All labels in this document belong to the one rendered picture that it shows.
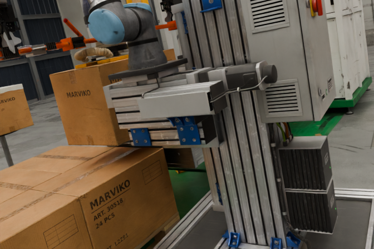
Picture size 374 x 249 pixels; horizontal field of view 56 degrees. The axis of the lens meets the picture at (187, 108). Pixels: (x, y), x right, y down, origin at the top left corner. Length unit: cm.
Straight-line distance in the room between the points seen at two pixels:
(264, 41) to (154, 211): 116
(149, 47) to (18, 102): 243
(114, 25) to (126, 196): 95
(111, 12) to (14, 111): 249
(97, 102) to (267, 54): 90
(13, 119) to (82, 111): 175
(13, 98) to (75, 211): 209
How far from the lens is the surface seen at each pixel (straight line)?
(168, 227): 211
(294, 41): 121
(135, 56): 132
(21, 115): 361
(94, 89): 177
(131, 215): 188
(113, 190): 178
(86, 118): 188
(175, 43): 545
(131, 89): 136
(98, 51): 187
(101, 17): 121
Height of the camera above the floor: 111
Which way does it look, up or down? 11 degrees down
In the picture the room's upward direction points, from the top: 12 degrees counter-clockwise
